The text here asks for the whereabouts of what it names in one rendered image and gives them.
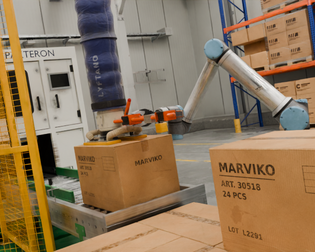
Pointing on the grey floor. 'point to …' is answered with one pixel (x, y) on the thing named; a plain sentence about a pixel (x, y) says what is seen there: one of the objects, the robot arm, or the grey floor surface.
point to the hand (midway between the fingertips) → (133, 119)
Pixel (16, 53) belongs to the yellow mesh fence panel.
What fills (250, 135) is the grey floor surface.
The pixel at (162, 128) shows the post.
